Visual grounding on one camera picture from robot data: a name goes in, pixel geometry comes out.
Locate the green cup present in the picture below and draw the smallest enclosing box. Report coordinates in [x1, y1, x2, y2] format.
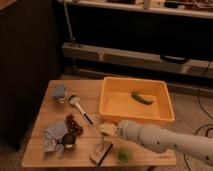
[116, 146, 133, 164]

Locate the black cable on floor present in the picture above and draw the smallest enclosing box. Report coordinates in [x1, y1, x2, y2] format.
[182, 61, 213, 171]

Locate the dark red grape bunch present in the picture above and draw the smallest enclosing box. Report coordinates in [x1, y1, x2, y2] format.
[66, 114, 83, 136]

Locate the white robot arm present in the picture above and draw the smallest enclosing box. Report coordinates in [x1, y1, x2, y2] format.
[109, 120, 213, 166]

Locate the white handled kitchen utensil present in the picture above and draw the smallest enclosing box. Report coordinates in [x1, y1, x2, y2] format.
[68, 95, 94, 127]

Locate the yellow plastic tray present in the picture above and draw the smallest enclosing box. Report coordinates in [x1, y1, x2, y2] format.
[99, 77, 175, 126]

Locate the wooden folding table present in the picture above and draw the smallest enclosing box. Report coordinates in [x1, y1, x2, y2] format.
[21, 78, 178, 168]

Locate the dark round avocado toy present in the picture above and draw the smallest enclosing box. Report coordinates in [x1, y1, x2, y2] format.
[62, 133, 76, 149]

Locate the grey blue cloth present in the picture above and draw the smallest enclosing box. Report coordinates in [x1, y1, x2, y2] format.
[43, 120, 68, 158]

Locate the green cucumber toy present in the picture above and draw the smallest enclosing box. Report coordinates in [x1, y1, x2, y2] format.
[131, 92, 153, 105]

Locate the grey metal shelf rail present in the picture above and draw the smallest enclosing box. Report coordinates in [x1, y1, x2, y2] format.
[62, 42, 213, 79]

